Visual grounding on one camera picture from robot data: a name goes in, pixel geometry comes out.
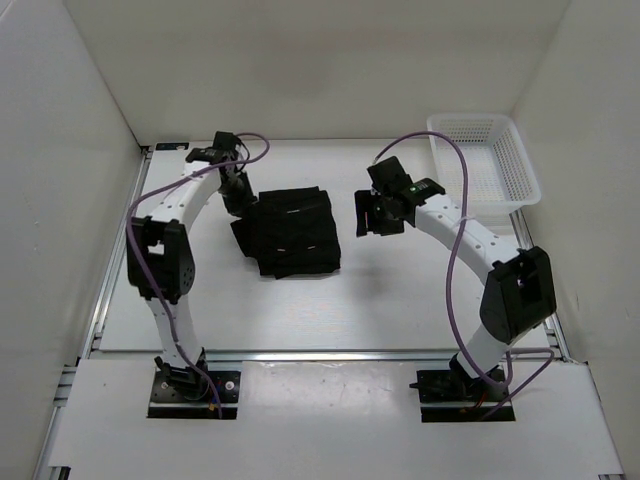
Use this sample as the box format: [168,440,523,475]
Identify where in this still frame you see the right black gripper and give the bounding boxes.
[353,190,405,238]

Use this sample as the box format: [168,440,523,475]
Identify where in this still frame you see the black shorts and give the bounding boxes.
[231,186,341,279]

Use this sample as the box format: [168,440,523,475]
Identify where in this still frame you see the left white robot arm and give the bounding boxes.
[126,135,256,407]

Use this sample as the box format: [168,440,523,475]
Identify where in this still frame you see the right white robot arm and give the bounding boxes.
[354,179,557,400]

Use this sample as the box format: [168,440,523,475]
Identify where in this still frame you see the blue label sticker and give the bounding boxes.
[155,142,189,151]

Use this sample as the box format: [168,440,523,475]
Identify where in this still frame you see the white plastic basket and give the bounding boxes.
[427,113,542,218]

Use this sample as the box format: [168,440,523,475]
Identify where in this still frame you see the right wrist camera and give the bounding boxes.
[367,156,413,195]

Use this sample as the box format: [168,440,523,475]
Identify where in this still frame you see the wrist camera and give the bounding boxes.
[367,156,413,195]
[212,131,242,156]

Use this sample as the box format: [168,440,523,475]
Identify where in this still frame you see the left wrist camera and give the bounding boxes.
[212,131,242,156]

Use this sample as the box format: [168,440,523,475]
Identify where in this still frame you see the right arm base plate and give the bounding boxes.
[410,370,515,423]

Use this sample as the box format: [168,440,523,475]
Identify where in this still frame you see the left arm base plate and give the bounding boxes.
[147,370,241,420]

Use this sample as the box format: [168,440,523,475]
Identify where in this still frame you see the aluminium frame rail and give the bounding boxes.
[41,140,623,479]

